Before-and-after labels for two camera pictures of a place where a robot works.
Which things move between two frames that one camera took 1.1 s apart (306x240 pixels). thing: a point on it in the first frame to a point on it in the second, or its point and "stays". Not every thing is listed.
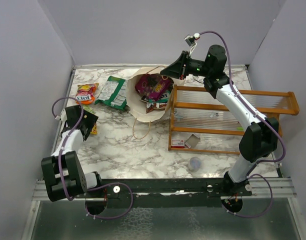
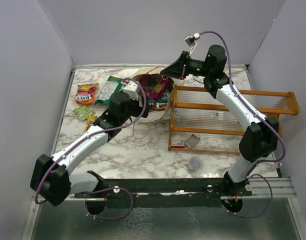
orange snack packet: (86, 93) stays
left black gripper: (91, 119) to (139, 109)
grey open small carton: (192, 141) stays
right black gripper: (177, 69) stays
